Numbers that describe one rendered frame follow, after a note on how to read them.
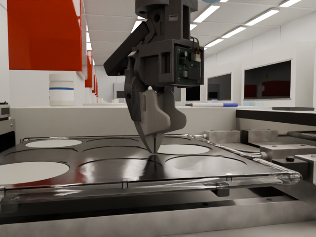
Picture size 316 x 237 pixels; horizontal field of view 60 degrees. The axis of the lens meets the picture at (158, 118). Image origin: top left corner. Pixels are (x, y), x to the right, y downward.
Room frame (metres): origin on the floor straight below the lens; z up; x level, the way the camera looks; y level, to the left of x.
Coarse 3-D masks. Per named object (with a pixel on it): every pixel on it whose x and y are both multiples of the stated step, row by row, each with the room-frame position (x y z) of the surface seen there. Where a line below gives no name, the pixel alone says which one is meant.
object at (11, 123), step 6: (0, 120) 0.52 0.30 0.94; (6, 120) 0.53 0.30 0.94; (12, 120) 0.57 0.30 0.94; (0, 126) 0.50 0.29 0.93; (6, 126) 0.53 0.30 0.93; (12, 126) 0.57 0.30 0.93; (0, 132) 0.50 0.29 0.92; (6, 132) 0.53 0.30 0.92; (12, 132) 0.58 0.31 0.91; (12, 138) 0.58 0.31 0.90; (12, 144) 0.58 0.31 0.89
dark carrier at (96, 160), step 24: (24, 144) 0.49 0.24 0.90; (96, 144) 0.50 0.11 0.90; (120, 144) 0.50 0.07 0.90; (168, 144) 0.50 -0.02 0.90; (192, 144) 0.50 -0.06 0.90; (72, 168) 0.31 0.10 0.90; (96, 168) 0.32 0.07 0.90; (120, 168) 0.32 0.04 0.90; (144, 168) 0.32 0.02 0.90; (168, 168) 0.31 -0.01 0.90; (192, 168) 0.32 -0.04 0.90; (216, 168) 0.32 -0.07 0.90; (240, 168) 0.32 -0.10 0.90; (264, 168) 0.31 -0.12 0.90
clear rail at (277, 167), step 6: (198, 138) 0.57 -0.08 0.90; (210, 144) 0.50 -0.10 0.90; (216, 144) 0.48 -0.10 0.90; (228, 150) 0.43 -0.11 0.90; (234, 150) 0.42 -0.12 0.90; (240, 156) 0.39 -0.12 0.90; (246, 156) 0.38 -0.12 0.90; (252, 156) 0.37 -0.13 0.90; (258, 162) 0.35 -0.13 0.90; (264, 162) 0.34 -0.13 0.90; (270, 162) 0.33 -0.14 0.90; (276, 168) 0.31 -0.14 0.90; (282, 168) 0.30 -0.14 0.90; (288, 168) 0.30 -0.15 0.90; (300, 180) 0.28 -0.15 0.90
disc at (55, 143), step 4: (48, 140) 0.55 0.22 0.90; (52, 140) 0.55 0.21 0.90; (56, 140) 0.55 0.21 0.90; (60, 140) 0.55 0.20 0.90; (64, 140) 0.55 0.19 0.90; (68, 140) 0.55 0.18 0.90; (72, 140) 0.55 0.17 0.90; (76, 140) 0.55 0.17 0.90; (28, 144) 0.50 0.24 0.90; (32, 144) 0.50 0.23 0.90; (36, 144) 0.50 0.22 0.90; (40, 144) 0.50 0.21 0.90; (44, 144) 0.50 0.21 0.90; (48, 144) 0.50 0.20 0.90; (52, 144) 0.50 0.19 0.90; (56, 144) 0.50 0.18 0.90; (60, 144) 0.50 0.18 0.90; (64, 144) 0.50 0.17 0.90; (68, 144) 0.50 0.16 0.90; (72, 144) 0.50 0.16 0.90; (76, 144) 0.50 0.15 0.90
